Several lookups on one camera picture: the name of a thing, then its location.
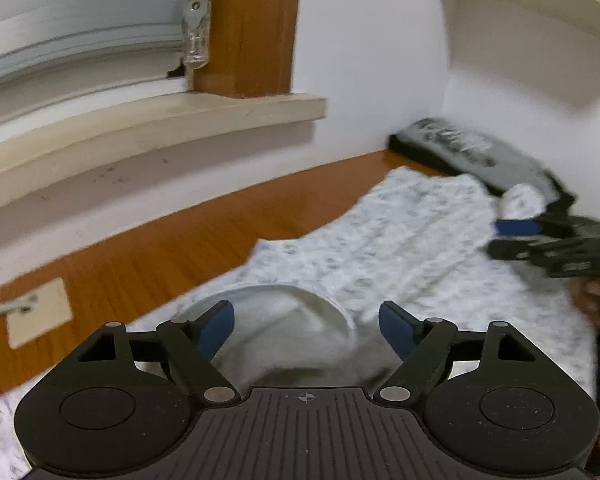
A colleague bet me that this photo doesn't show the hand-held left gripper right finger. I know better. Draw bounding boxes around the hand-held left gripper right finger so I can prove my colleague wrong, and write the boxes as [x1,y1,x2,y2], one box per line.
[375,300,537,404]

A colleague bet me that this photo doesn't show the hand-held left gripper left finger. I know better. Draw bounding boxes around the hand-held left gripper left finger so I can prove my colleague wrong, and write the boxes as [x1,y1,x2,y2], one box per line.
[75,300,242,407]

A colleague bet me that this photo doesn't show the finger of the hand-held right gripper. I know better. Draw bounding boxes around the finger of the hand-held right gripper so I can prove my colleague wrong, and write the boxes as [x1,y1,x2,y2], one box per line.
[494,211,582,238]
[486,238,582,267]

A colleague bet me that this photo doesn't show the white checker-print shirt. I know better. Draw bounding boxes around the white checker-print shirt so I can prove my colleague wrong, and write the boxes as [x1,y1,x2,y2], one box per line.
[0,166,599,480]

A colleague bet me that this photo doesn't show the person's right hand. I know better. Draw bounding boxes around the person's right hand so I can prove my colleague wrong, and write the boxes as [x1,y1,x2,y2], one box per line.
[569,274,600,331]

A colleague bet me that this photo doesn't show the grey printed t-shirt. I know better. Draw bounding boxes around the grey printed t-shirt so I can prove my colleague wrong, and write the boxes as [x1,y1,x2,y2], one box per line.
[395,117,577,199]

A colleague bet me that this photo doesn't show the cream bookshelf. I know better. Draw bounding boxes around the cream bookshelf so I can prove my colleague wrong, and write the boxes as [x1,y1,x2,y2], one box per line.
[426,0,600,112]

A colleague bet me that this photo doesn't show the beige window sill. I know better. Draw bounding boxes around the beige window sill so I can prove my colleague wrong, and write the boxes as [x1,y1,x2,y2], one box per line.
[0,92,328,217]

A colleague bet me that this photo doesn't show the grey window blind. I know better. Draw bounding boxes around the grey window blind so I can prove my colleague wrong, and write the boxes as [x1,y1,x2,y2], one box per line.
[0,0,192,134]

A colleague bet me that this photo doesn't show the beige cable outlet plate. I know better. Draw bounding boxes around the beige cable outlet plate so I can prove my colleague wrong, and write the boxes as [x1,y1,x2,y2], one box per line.
[5,278,74,350]

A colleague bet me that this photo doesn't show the grey cable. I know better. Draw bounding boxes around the grey cable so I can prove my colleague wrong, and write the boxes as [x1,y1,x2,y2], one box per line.
[0,294,39,322]

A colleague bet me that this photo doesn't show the clear blind cord pull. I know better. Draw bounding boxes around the clear blind cord pull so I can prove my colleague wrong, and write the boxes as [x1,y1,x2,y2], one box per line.
[180,0,211,69]

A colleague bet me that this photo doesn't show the wooden window frame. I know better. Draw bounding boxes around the wooden window frame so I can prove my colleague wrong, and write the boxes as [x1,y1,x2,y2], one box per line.
[166,0,307,99]

